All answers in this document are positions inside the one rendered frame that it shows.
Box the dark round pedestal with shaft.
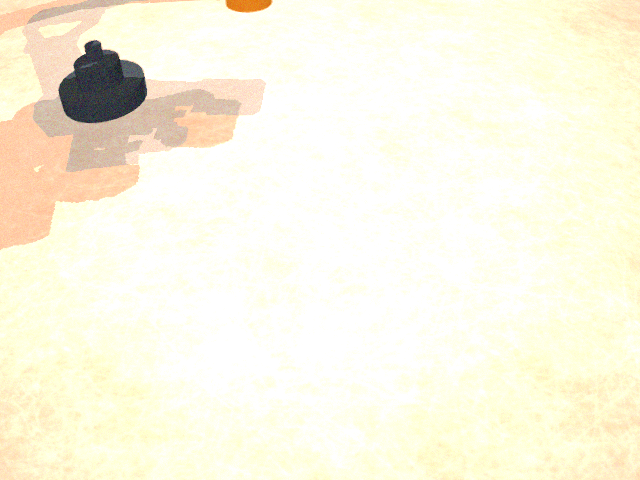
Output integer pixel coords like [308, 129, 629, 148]
[58, 40, 147, 123]

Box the orange cylinder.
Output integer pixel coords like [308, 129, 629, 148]
[226, 0, 273, 13]

